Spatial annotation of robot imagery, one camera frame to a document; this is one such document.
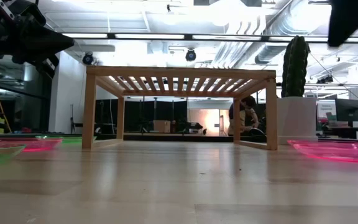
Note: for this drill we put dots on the black computer monitor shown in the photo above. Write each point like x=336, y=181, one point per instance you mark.
x=347, y=109

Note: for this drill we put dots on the long ceiling light bar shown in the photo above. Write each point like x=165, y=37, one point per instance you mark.
x=172, y=36

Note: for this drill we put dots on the white hexagonal planter pot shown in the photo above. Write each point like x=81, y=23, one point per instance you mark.
x=296, y=119

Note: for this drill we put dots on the person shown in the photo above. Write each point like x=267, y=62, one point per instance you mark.
x=246, y=116

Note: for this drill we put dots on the cardboard box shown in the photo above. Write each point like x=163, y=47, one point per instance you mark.
x=162, y=126

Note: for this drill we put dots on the black hanging spotlight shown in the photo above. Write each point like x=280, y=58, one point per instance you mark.
x=190, y=55
x=88, y=58

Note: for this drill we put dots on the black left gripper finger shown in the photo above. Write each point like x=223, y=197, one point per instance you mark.
x=50, y=42
x=49, y=66

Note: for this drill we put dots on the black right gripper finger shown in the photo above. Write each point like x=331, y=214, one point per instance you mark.
x=345, y=18

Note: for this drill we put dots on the green cactus plant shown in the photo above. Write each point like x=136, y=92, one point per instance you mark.
x=295, y=67

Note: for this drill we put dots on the black aluminium table frame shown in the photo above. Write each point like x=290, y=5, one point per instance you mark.
x=166, y=137

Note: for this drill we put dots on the translucent pink plastic plate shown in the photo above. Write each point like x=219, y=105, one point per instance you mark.
x=325, y=143
x=343, y=154
x=36, y=144

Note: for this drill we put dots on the wooden slatted shelf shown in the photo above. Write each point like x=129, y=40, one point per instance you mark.
x=179, y=74

